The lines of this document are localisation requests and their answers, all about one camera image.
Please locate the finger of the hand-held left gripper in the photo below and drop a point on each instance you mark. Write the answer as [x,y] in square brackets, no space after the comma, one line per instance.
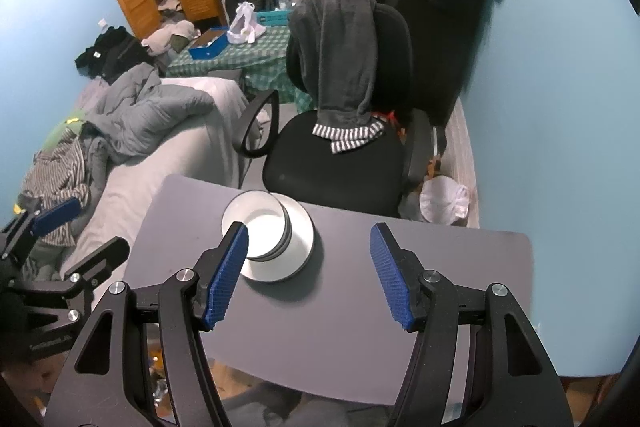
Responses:
[57,214]
[107,257]

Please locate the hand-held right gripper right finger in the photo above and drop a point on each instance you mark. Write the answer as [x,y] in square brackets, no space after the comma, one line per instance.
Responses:
[390,277]

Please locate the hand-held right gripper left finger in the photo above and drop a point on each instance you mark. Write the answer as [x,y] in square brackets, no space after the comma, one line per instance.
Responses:
[225,277]

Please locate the striped cloth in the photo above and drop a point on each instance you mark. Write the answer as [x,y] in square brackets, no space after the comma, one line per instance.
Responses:
[60,172]

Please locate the green cloth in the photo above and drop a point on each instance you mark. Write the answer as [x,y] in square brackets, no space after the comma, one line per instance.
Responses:
[65,129]

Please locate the white plastic bag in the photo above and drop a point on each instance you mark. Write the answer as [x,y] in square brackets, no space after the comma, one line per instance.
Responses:
[445,199]
[242,27]

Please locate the bed with grey sheet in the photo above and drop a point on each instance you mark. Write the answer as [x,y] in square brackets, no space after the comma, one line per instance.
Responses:
[165,167]

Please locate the black office chair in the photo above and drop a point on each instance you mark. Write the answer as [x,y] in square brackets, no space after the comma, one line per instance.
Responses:
[325,157]

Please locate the grey puffer jacket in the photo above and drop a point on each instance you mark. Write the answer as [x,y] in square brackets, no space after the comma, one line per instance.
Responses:
[150,107]

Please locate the white textured panel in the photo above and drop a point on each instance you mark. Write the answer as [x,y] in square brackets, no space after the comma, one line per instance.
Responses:
[462,142]

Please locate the black clothing heap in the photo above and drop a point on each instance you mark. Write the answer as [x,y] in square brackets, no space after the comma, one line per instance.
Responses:
[115,52]

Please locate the pale clothes pile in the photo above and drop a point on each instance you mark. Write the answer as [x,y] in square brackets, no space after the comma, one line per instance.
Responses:
[170,37]

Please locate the green checkered tablecloth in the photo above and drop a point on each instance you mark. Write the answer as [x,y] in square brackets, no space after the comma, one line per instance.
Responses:
[250,57]

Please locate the blue cardboard box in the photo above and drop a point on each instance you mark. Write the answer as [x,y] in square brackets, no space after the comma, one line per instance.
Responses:
[210,49]

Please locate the grey garment striped cuffs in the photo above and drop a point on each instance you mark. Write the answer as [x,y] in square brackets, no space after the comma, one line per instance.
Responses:
[340,57]

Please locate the black hanging coats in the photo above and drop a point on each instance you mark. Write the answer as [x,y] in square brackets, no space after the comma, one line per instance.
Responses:
[430,7]

